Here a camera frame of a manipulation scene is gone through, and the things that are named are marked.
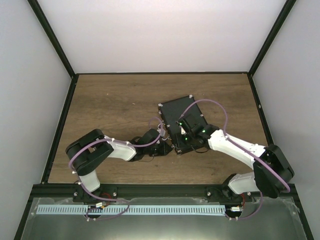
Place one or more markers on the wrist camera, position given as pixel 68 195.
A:
pixel 182 131
pixel 162 131

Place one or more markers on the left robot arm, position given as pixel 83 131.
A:
pixel 88 152

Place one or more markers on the light blue slotted cable duct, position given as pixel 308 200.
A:
pixel 199 210

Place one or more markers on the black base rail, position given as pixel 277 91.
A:
pixel 211 192

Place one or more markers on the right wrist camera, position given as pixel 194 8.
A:
pixel 182 131

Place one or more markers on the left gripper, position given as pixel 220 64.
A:
pixel 164 152

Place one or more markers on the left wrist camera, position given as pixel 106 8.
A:
pixel 162 131

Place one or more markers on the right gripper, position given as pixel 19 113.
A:
pixel 184 146

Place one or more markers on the black poker case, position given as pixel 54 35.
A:
pixel 183 112

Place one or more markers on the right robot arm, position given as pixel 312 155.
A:
pixel 271 171

